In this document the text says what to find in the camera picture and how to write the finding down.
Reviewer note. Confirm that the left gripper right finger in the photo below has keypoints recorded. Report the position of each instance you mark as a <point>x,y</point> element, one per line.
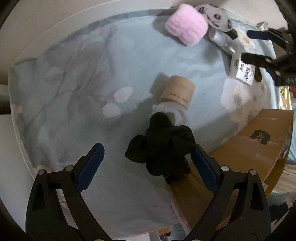
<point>238,209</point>

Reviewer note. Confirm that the clear tape roll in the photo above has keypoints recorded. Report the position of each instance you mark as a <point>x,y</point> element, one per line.
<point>175,111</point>

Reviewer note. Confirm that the white black spotted sock roll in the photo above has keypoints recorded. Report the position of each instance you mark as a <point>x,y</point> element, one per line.
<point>215,17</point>

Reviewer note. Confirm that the pink fluffy sock roll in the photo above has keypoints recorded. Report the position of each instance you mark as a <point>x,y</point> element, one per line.
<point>187,24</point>

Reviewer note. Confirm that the white floral small box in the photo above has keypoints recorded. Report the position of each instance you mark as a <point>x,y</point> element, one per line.
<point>240,70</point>

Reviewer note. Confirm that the person left hand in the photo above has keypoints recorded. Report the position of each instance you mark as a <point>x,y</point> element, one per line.
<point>293,90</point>

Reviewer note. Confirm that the beige cream jar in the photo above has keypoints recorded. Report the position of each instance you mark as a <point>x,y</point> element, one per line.
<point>180,90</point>

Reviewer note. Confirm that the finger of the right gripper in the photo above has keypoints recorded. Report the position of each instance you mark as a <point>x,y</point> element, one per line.
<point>260,61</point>
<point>270,34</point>

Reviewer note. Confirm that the silver white cosmetic tube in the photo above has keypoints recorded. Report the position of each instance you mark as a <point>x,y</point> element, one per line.
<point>225,42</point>

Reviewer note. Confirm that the teal fluffy rug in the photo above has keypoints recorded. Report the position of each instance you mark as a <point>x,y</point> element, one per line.
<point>279,204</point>

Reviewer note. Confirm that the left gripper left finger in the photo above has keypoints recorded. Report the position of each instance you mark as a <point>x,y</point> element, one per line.
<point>56,209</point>

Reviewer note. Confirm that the brown hair scrunchie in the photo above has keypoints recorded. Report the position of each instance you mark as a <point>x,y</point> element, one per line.
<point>257,74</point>

